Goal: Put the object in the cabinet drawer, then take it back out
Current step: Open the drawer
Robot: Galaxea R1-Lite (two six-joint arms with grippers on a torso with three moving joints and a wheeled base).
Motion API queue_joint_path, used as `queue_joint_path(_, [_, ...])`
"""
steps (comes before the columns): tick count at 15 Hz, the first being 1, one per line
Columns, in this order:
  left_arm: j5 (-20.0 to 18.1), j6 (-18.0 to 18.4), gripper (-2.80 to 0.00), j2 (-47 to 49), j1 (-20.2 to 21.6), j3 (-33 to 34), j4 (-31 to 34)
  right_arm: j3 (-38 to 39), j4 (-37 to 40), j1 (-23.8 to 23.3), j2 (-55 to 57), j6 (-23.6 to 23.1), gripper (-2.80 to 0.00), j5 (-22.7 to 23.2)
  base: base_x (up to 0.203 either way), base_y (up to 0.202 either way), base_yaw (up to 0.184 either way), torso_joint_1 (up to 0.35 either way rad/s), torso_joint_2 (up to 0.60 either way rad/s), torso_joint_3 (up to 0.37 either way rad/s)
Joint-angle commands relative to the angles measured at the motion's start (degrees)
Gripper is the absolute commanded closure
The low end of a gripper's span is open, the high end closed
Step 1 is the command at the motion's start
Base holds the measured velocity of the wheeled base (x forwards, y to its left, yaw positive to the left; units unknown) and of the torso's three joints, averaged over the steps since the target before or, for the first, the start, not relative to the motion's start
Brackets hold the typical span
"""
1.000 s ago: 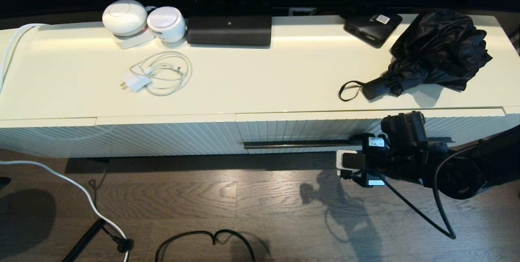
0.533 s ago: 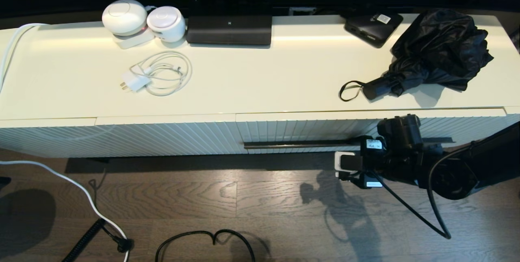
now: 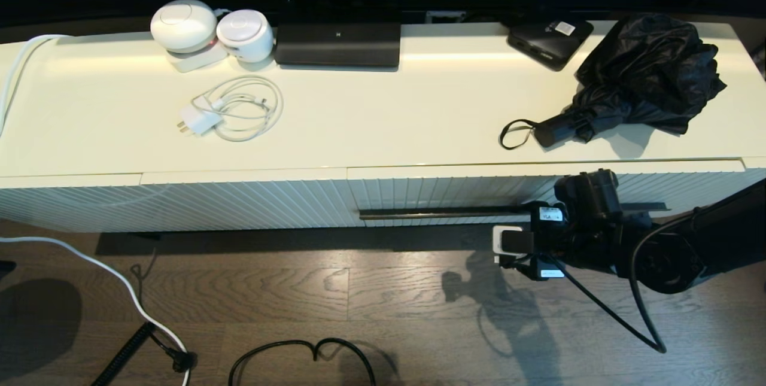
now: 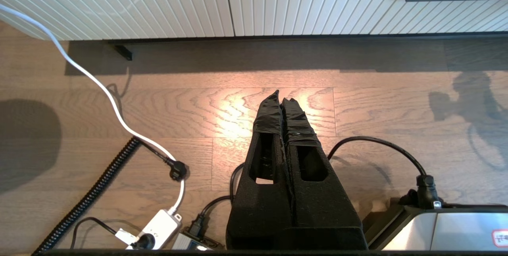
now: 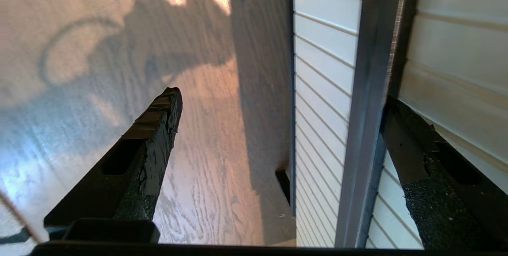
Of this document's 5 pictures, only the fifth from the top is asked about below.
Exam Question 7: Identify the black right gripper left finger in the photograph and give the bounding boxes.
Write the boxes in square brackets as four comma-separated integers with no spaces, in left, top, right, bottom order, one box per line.
[44,87,183,229]

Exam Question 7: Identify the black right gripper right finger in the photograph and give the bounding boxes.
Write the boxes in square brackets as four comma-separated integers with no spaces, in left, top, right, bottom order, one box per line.
[380,96,508,250]

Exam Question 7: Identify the white cabinet drawer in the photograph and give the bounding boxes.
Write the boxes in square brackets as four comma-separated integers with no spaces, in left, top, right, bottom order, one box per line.
[335,0,508,248]

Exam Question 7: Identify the zebra pattern rug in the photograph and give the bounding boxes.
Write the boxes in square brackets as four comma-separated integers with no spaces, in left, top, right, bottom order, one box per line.
[0,192,40,256]

